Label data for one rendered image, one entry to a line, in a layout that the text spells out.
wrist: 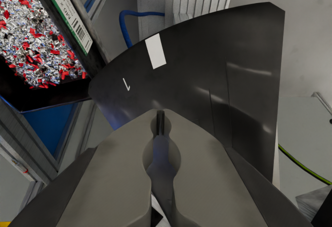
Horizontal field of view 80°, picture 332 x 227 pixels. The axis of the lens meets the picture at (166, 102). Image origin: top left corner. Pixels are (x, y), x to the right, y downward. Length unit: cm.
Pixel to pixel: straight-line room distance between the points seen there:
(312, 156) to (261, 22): 135
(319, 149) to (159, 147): 140
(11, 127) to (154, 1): 82
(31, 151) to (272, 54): 61
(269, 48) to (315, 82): 172
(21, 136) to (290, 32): 142
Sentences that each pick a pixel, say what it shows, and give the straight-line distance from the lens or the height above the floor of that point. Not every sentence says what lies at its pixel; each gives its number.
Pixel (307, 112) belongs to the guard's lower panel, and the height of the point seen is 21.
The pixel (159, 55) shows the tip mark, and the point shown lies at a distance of 21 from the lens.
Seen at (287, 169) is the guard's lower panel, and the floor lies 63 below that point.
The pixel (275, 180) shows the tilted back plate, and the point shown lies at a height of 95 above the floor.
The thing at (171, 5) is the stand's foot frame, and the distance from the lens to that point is 113.
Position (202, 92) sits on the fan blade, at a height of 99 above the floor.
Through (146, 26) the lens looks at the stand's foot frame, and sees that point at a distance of 115.
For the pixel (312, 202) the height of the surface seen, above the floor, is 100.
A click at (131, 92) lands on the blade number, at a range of 23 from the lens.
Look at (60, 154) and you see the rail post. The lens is 82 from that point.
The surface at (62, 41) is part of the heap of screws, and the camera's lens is 35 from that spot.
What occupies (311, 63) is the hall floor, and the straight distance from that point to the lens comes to 174.
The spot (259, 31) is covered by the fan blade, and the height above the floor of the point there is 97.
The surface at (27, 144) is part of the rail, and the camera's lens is 65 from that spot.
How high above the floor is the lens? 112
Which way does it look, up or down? 44 degrees down
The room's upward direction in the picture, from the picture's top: 177 degrees clockwise
